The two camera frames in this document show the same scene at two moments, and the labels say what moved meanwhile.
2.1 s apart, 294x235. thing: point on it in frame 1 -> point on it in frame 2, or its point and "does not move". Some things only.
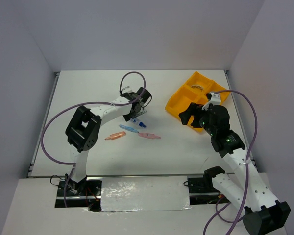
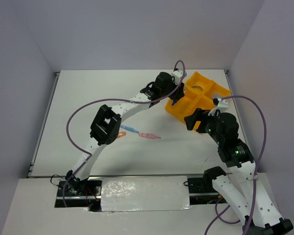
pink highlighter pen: (149, 135) does not move
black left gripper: (128, 116) -> (179, 93)
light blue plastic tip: (129, 128) does not move
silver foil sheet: (126, 194) does not move
